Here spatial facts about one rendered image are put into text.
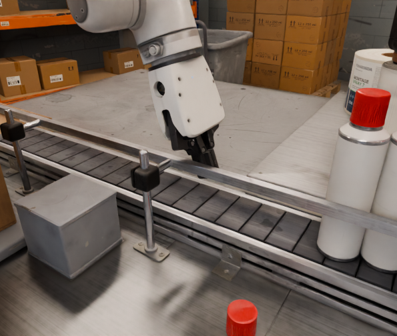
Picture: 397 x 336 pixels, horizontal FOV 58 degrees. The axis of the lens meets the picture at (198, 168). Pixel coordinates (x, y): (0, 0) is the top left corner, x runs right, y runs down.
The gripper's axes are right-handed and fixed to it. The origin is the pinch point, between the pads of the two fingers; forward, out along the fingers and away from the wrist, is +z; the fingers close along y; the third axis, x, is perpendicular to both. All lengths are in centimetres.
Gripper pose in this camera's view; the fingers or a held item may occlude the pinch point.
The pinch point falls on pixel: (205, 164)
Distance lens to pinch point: 52.9
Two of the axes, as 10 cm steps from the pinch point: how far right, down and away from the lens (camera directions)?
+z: 2.9, 9.2, 2.7
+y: 5.5, -3.9, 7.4
